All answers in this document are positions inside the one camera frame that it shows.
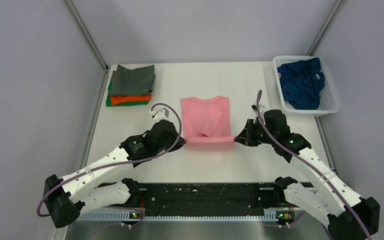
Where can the pink t shirt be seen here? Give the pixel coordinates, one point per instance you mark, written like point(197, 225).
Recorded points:
point(206, 121)

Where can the left aluminium frame post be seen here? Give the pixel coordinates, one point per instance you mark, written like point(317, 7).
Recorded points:
point(85, 33)

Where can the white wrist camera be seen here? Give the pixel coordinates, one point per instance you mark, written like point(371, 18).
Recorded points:
point(259, 109)
point(161, 114)

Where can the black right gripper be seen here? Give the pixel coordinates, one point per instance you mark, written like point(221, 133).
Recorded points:
point(246, 136)

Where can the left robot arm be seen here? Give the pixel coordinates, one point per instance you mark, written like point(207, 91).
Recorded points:
point(66, 198)

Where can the orange folded t shirt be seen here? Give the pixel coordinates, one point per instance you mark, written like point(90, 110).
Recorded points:
point(130, 90)

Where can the white cable duct rail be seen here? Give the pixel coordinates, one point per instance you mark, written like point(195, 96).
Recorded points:
point(132, 216)

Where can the grey folded t shirt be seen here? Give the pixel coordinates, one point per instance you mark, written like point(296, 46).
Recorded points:
point(134, 82)

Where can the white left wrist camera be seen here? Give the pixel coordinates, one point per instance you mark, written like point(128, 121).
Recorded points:
point(161, 114)

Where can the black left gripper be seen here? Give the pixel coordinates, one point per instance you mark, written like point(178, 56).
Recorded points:
point(176, 135)

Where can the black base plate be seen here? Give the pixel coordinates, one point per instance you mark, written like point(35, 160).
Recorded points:
point(209, 200)

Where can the aluminium frame post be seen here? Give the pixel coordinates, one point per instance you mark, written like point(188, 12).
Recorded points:
point(325, 26)
point(85, 33)

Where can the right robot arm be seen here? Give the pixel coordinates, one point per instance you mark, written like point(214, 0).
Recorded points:
point(345, 214)

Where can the white plastic basket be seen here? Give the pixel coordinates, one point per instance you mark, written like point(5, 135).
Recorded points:
point(329, 103)

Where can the right aluminium frame post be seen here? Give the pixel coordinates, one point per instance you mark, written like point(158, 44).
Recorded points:
point(325, 26)

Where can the green folded t shirt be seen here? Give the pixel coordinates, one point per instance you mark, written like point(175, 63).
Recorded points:
point(126, 101)

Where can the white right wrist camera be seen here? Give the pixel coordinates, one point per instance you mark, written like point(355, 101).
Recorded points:
point(259, 109)

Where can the blue t shirt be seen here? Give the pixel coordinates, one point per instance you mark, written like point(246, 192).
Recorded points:
point(301, 83)

